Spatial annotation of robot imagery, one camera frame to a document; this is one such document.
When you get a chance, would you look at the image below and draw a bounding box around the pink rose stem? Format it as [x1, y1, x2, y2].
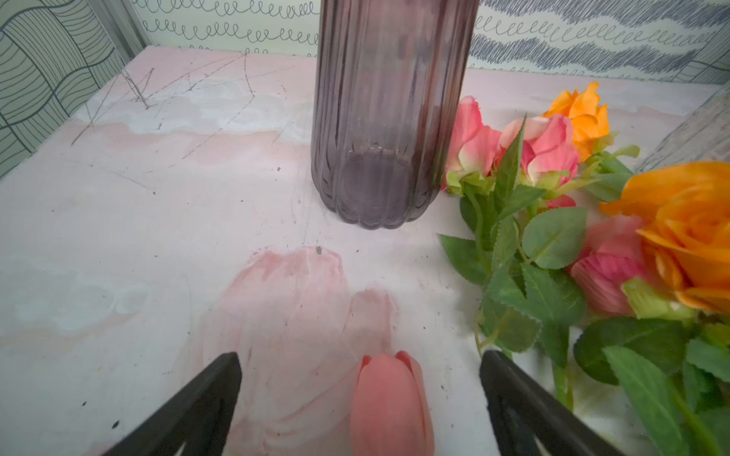
[490, 115, 587, 369]
[439, 96, 546, 285]

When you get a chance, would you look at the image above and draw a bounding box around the pink rosebud flower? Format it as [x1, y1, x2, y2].
[568, 215, 656, 317]

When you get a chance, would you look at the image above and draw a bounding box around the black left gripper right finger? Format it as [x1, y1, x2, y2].
[479, 350, 621, 456]

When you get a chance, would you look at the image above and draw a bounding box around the purple ribbed glass vase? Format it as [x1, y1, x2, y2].
[311, 0, 478, 229]

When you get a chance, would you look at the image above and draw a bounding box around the orange rose large stem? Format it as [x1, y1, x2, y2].
[572, 160, 730, 456]

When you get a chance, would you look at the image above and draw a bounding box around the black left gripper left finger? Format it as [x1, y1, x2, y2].
[106, 353, 243, 456]

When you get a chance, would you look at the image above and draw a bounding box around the pink tulip flower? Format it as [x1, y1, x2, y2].
[350, 351, 435, 455]

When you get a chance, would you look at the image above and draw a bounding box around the orange rose far stem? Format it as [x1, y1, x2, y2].
[542, 82, 641, 203]

